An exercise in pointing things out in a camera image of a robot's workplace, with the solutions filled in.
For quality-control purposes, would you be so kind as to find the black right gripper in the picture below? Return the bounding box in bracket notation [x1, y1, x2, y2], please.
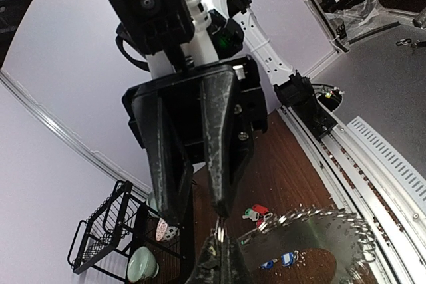
[122, 55, 268, 225]

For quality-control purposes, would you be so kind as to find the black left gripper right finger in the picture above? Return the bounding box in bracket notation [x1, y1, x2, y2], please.
[221, 235, 254, 284]

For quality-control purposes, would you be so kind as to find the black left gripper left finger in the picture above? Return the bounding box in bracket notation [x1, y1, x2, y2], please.
[186, 235, 221, 284]

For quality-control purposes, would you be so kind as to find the metal disc with key rings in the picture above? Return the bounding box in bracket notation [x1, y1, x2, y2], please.
[238, 207, 376, 283]

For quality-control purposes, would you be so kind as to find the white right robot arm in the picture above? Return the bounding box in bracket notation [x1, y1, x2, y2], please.
[109, 0, 336, 225]

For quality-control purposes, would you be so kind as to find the blue key tag lower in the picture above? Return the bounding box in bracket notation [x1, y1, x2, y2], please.
[260, 259, 277, 270]

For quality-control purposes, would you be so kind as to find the blue key tag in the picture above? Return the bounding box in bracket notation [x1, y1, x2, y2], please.
[281, 252, 296, 267]
[260, 259, 277, 270]

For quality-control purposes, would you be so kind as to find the blue key tag upper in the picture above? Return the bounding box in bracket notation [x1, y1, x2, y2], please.
[281, 252, 296, 267]

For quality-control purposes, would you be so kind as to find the pink patterned bowl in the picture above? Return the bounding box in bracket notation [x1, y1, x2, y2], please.
[155, 219, 180, 242]

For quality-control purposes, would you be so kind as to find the red key tag bunch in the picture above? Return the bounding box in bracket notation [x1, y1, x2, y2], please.
[242, 204, 272, 227]

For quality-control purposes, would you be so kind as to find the celadon green bowl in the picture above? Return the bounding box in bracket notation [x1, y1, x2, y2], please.
[126, 246, 160, 283]

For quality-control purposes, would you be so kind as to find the right aluminium frame post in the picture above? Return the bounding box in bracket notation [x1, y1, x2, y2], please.
[1, 70, 152, 198]

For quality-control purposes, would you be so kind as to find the black wire dish rack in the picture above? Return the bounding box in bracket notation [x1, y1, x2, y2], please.
[67, 180, 196, 283]

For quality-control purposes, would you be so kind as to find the aluminium front rail base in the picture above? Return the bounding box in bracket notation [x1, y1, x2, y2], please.
[276, 84, 426, 284]

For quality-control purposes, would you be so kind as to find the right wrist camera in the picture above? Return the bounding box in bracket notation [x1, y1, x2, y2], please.
[109, 0, 194, 55]

